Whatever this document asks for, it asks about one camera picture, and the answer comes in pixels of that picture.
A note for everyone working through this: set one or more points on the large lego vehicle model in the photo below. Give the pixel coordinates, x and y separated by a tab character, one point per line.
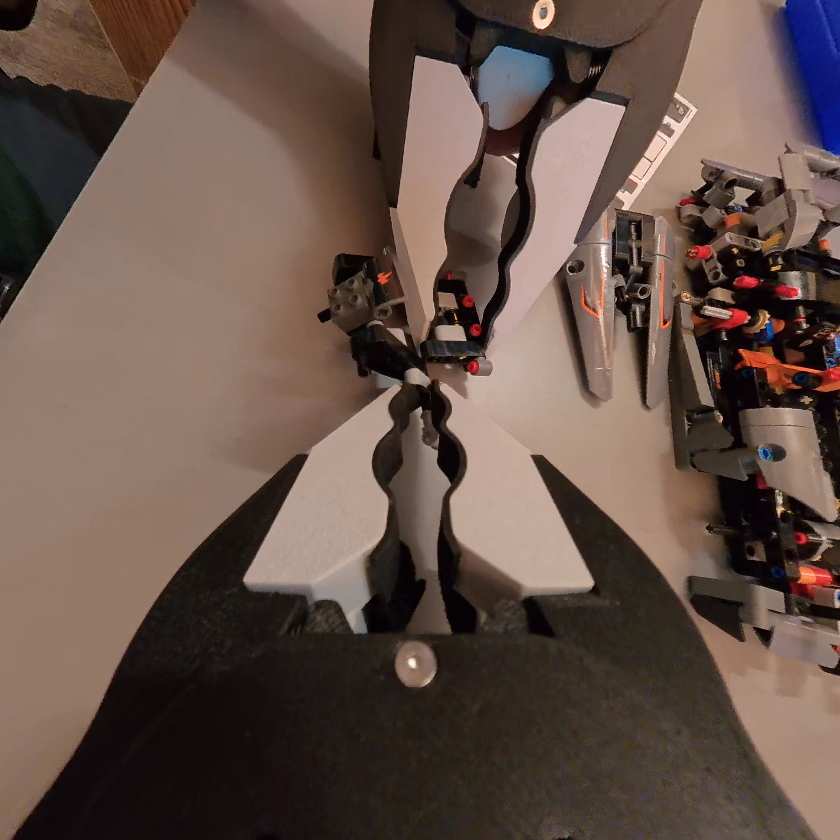
781	446

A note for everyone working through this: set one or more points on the grey orange-striped lego wing panels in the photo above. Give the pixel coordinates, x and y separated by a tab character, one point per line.
594	289

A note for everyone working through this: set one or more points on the white sticker sheet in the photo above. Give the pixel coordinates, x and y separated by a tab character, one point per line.
656	157

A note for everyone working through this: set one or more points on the blue plastic bin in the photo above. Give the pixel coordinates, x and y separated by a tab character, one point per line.
820	65

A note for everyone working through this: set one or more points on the small black grey lego subassembly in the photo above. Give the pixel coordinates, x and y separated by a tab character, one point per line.
354	302

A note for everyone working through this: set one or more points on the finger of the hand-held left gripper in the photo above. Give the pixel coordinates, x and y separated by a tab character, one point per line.
439	131
571	170

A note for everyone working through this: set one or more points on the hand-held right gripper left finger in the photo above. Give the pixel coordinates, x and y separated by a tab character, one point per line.
315	525

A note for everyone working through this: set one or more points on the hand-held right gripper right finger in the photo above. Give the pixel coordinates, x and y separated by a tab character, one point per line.
518	525

